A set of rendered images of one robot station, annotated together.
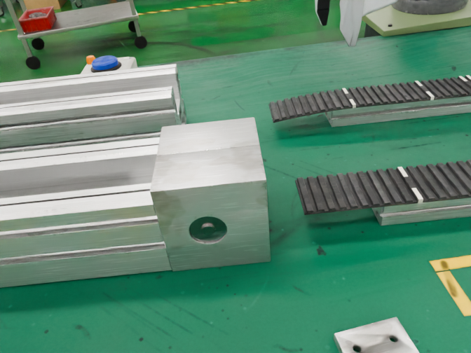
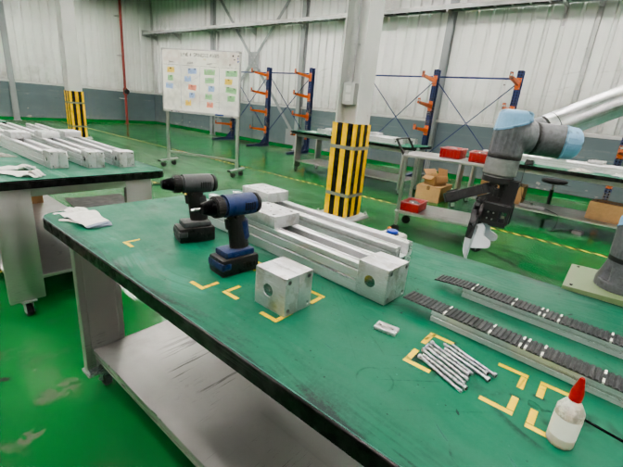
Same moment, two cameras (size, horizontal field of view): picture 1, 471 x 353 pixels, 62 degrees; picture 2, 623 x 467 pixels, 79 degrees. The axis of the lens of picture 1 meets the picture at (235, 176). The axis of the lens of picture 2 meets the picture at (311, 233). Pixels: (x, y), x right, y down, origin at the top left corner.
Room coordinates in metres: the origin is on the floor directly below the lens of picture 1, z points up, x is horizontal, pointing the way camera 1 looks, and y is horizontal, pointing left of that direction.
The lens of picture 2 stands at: (-0.53, -0.42, 1.23)
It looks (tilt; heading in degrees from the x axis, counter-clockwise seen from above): 18 degrees down; 40
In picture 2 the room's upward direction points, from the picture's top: 5 degrees clockwise
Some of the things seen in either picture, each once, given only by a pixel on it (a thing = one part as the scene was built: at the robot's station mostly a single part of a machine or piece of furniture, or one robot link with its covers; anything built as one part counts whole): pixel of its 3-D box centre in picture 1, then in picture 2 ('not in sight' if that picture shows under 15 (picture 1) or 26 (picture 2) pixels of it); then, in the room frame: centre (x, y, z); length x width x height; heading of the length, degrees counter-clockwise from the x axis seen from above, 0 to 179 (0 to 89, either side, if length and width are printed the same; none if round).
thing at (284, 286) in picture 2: not in sight; (286, 283); (0.06, 0.15, 0.83); 0.11 x 0.10 x 0.10; 1
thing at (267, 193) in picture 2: not in sight; (264, 195); (0.49, 0.71, 0.87); 0.16 x 0.11 x 0.07; 89
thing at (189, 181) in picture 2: not in sight; (185, 208); (0.09, 0.65, 0.89); 0.20 x 0.08 x 0.22; 166
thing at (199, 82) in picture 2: not in sight; (201, 113); (3.20, 5.42, 0.97); 1.51 x 0.50 x 1.95; 112
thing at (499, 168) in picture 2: not in sight; (501, 168); (0.46, -0.15, 1.13); 0.08 x 0.08 x 0.05
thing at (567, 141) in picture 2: not in sight; (548, 140); (0.54, -0.22, 1.21); 0.11 x 0.11 x 0.08; 40
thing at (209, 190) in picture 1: (214, 184); (384, 275); (0.30, 0.02, 0.83); 0.12 x 0.09 x 0.10; 179
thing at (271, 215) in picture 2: not in sight; (270, 218); (0.29, 0.47, 0.87); 0.16 x 0.11 x 0.07; 89
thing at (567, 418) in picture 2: not in sight; (570, 410); (0.09, -0.43, 0.84); 0.04 x 0.04 x 0.12
